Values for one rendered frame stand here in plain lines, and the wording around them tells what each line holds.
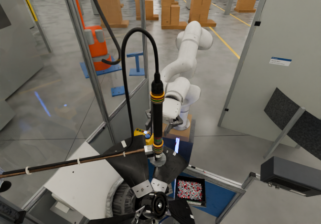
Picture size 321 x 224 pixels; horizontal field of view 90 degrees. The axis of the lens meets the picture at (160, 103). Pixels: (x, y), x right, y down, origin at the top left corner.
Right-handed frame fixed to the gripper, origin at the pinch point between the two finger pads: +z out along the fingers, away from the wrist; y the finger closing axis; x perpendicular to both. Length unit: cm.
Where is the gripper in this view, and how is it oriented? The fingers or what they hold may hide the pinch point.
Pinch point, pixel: (157, 127)
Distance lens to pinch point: 58.8
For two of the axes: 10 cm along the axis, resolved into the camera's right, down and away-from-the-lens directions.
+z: -3.8, 5.9, -7.1
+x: 0.0, -7.7, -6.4
